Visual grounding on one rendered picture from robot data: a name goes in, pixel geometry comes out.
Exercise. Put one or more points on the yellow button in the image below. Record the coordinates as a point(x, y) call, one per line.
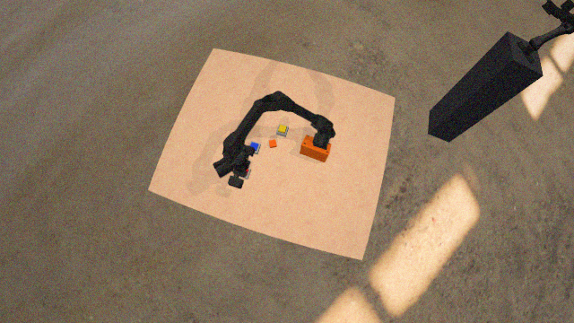
point(282, 130)

